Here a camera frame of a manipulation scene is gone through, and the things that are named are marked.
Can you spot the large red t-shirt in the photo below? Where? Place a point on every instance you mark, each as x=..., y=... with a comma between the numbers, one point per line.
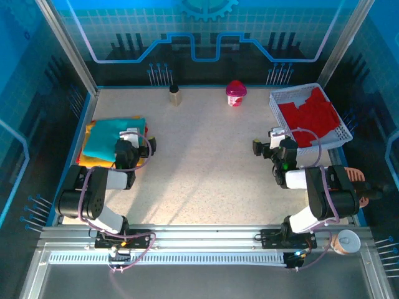
x=311, y=115

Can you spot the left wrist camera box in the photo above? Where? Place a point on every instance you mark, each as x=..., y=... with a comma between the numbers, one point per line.
x=129, y=135

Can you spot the round tape roll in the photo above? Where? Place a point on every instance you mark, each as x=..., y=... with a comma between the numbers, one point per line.
x=347, y=243

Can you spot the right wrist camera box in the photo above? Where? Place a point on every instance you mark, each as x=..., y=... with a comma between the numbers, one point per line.
x=276, y=137

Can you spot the aluminium corner post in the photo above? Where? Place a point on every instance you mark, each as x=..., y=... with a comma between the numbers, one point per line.
x=67, y=43
x=344, y=43

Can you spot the pink lidded cup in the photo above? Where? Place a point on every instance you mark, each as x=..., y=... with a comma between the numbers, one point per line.
x=236, y=93

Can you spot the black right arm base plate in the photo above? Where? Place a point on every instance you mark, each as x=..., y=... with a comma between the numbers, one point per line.
x=271, y=239

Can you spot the folded teal t-shirt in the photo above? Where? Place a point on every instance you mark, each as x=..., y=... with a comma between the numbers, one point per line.
x=99, y=137

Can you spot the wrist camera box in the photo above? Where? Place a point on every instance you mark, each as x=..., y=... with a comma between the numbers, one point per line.
x=276, y=137
x=129, y=135

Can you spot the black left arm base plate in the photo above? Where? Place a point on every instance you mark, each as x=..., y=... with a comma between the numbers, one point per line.
x=140, y=240

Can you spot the terracotta utensil holder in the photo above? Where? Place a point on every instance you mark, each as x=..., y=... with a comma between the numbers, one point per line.
x=353, y=176

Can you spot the spice jar with black lid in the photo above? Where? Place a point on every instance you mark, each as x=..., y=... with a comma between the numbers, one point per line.
x=175, y=98

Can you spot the aluminium rail frame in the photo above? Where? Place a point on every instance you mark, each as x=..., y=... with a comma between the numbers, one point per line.
x=202, y=232

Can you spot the stack of folded cloths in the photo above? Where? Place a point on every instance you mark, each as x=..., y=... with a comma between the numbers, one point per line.
x=93, y=162

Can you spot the small black controller board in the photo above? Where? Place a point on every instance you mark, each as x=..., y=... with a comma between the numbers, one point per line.
x=120, y=253
x=294, y=260

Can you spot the white plastic basket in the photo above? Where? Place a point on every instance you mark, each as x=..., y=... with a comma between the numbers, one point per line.
x=339, y=134

